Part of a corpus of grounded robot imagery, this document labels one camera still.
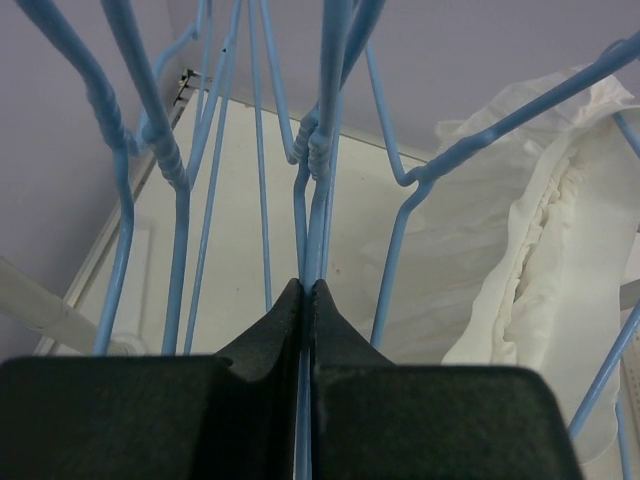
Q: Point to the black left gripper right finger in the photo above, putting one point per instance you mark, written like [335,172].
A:
[375,419]

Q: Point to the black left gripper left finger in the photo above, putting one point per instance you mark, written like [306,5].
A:
[226,415]

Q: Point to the white hanging skirt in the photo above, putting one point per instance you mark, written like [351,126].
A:
[517,256]

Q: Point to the light blue skirt hanger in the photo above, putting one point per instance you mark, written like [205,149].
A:
[620,54]

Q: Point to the white perforated plastic basket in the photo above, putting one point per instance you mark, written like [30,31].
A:
[630,369]

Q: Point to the white right rack post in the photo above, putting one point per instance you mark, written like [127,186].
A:
[629,295]

